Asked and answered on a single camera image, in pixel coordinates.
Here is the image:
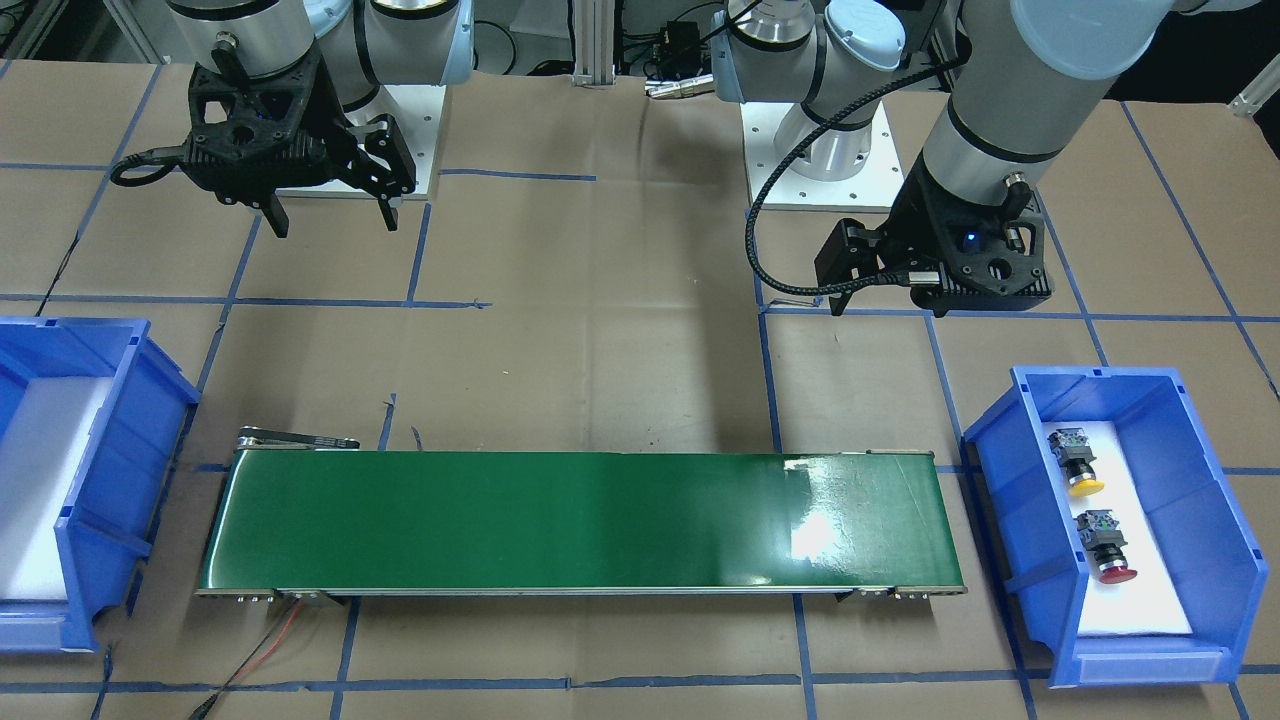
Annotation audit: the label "red black conveyor wires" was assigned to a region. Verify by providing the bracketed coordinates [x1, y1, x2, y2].
[186, 596, 306, 720]

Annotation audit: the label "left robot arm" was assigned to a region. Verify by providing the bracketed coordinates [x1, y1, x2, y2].
[710, 1, 1245, 316]

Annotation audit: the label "aluminium profile post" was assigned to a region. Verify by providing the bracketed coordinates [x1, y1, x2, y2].
[568, 0, 620, 87]

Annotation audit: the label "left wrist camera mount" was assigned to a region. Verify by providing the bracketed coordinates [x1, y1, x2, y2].
[910, 173, 1053, 316]

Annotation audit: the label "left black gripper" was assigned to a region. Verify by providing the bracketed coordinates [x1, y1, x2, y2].
[814, 158, 1001, 316]

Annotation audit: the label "black braided cable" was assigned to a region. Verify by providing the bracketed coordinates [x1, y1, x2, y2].
[742, 50, 972, 299]
[109, 149, 196, 190]

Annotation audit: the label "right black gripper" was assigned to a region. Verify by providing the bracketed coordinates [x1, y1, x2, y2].
[189, 46, 417, 240]

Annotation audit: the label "red push button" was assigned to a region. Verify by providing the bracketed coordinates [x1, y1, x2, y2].
[1075, 509, 1139, 585]

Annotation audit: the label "green conveyor belt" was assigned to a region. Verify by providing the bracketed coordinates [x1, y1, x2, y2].
[196, 447, 966, 597]

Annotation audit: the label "blue bin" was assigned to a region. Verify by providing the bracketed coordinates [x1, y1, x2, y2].
[966, 365, 1268, 688]
[1, 316, 198, 653]

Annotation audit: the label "yellow push button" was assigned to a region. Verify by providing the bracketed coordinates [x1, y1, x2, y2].
[1047, 427, 1105, 498]

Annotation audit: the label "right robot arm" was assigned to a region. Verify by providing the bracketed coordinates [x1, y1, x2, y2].
[168, 1, 474, 237]

